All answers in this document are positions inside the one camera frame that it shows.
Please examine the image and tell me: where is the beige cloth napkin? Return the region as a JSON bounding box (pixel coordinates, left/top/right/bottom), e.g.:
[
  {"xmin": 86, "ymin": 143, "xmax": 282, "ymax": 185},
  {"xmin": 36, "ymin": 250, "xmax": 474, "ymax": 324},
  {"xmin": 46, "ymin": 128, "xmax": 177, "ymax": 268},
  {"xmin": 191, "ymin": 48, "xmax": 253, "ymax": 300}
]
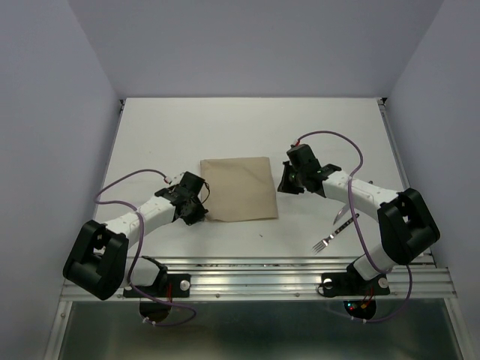
[{"xmin": 200, "ymin": 157, "xmax": 278, "ymax": 223}]

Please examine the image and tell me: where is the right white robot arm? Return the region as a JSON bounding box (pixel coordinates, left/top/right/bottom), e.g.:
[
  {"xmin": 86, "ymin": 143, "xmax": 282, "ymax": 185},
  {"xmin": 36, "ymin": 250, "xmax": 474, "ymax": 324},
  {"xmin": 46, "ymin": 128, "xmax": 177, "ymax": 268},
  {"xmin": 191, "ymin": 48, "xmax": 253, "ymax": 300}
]
[{"xmin": 277, "ymin": 144, "xmax": 440, "ymax": 293}]

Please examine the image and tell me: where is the steel fork black handle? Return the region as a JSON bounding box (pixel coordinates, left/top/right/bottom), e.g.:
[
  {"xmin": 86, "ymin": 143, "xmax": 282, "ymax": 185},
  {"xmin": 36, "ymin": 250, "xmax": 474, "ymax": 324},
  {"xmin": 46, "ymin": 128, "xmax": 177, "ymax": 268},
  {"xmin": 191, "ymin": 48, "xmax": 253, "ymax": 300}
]
[{"xmin": 312, "ymin": 213, "xmax": 359, "ymax": 254}]

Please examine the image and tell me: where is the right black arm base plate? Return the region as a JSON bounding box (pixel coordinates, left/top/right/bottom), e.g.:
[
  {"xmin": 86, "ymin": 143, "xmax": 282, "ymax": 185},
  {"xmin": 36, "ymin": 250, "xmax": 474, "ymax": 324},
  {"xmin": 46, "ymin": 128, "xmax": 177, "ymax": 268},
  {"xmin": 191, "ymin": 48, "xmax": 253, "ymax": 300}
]
[{"xmin": 316, "ymin": 272, "xmax": 390, "ymax": 298}]

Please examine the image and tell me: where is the steel knife black handle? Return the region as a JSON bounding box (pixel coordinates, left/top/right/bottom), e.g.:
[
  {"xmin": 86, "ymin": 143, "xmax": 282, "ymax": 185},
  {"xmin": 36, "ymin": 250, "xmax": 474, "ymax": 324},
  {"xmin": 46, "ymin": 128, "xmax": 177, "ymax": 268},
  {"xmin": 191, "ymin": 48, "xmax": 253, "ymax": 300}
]
[{"xmin": 333, "ymin": 204, "xmax": 350, "ymax": 225}]

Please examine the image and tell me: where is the aluminium front rail frame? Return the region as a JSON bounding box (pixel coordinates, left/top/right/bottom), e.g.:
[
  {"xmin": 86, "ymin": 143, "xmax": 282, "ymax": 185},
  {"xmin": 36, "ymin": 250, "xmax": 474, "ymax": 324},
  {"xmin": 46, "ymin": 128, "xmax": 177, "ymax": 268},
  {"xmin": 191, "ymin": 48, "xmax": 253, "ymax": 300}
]
[{"xmin": 59, "ymin": 256, "xmax": 458, "ymax": 301}]

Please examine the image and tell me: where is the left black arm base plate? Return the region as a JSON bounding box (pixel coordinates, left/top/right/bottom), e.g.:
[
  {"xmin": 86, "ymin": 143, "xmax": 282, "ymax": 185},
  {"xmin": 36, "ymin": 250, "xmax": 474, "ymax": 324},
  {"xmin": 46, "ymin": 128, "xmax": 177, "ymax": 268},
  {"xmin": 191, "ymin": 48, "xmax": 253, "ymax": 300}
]
[{"xmin": 121, "ymin": 256, "xmax": 191, "ymax": 299}]

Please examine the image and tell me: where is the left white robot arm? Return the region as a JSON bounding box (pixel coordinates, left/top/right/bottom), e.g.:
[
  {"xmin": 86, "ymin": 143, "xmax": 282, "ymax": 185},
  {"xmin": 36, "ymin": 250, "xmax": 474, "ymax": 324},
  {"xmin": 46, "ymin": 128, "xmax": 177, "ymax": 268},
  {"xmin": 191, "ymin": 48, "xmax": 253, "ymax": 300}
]
[{"xmin": 63, "ymin": 172, "xmax": 209, "ymax": 300}]

